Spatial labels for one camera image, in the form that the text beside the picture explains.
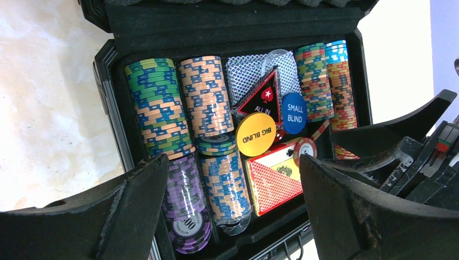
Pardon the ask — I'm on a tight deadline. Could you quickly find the yellow round button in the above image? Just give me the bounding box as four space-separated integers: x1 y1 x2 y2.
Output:
235 112 276 157

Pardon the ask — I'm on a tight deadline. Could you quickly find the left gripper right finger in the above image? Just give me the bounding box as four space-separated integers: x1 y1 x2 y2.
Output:
300 155 458 259

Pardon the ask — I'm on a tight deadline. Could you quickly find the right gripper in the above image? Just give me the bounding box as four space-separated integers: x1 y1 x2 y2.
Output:
322 89 458 210

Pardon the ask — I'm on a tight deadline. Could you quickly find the blue round button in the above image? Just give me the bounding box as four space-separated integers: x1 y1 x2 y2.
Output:
282 93 307 134

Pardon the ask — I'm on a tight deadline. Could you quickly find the orange red chip row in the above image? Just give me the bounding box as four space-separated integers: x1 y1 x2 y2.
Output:
324 40 359 160

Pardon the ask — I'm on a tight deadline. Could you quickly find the blue backed card deck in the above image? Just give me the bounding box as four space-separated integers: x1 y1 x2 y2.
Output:
226 50 302 107

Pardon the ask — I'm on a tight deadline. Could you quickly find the red white chip in case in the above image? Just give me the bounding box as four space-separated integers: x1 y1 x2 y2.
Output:
311 119 330 142

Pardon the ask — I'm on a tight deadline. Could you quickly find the red playing card box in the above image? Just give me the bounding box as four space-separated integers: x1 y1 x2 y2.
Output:
245 138 303 217

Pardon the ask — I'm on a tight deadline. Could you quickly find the purple chip row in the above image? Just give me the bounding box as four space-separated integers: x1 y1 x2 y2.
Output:
162 153 212 254

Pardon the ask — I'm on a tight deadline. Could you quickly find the black poker set case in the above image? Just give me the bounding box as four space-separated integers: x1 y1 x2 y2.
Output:
78 0 380 260

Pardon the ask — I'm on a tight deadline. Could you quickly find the red black triangle marker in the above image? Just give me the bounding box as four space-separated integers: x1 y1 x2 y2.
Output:
232 66 282 128

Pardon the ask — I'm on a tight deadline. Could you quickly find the red white chip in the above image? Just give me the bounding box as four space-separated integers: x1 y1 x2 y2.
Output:
311 119 330 142
293 138 317 167

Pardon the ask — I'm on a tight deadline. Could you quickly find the green multicolour chip row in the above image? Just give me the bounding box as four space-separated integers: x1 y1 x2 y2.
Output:
293 43 334 122

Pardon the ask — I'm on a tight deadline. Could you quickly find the green blue chip row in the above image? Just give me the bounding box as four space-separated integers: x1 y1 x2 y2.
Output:
124 58 195 160

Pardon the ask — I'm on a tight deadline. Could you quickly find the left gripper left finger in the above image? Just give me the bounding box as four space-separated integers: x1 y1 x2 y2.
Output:
1 155 168 259

